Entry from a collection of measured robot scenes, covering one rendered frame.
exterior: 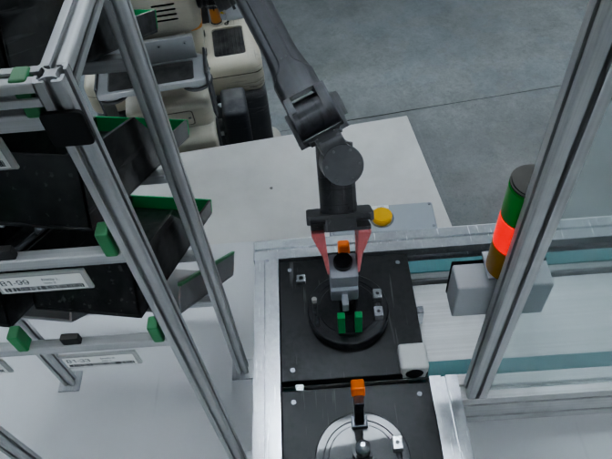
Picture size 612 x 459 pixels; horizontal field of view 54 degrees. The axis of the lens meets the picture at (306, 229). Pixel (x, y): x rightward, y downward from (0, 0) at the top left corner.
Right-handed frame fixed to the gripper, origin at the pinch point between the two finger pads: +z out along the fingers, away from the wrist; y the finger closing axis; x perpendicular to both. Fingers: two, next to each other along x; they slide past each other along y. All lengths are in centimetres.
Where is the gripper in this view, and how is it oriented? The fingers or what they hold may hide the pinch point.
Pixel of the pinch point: (342, 267)
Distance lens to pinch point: 95.4
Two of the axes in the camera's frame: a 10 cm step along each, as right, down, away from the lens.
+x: 0.0, -2.1, 9.8
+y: 10.0, -0.8, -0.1
